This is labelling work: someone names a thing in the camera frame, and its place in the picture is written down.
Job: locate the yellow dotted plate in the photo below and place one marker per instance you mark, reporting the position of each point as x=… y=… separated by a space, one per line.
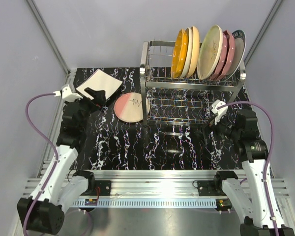
x=179 y=54

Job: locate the pink speckled plate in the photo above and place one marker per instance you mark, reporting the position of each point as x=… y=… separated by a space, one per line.
x=128 y=107

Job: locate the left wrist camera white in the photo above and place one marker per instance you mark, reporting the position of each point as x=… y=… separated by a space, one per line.
x=68 y=93

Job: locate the grey green-rimmed plate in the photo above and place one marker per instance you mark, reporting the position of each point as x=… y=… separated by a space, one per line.
x=237 y=46

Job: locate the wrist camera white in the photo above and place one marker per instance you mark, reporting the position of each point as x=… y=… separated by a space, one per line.
x=219 y=109
x=68 y=93

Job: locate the pink dotted plate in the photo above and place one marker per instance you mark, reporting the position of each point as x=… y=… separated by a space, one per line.
x=226 y=57

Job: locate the cream bordered plate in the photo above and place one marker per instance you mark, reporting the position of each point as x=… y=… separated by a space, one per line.
x=210 y=52

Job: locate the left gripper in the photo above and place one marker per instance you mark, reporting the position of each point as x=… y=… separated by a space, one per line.
x=99 y=100

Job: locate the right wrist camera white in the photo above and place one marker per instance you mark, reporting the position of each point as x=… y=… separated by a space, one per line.
x=219 y=109

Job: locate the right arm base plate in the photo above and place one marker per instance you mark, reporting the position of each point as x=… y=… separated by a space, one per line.
x=209 y=188

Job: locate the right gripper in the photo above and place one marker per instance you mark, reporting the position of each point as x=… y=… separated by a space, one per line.
x=211 y=127

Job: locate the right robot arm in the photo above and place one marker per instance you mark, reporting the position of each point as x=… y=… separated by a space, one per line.
x=258 y=213

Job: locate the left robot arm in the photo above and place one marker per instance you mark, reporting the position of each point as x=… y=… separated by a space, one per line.
x=45 y=208

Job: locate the stainless steel dish rack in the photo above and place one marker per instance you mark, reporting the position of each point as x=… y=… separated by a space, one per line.
x=179 y=101

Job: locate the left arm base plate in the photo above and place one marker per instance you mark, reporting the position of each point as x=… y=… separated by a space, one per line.
x=100 y=187

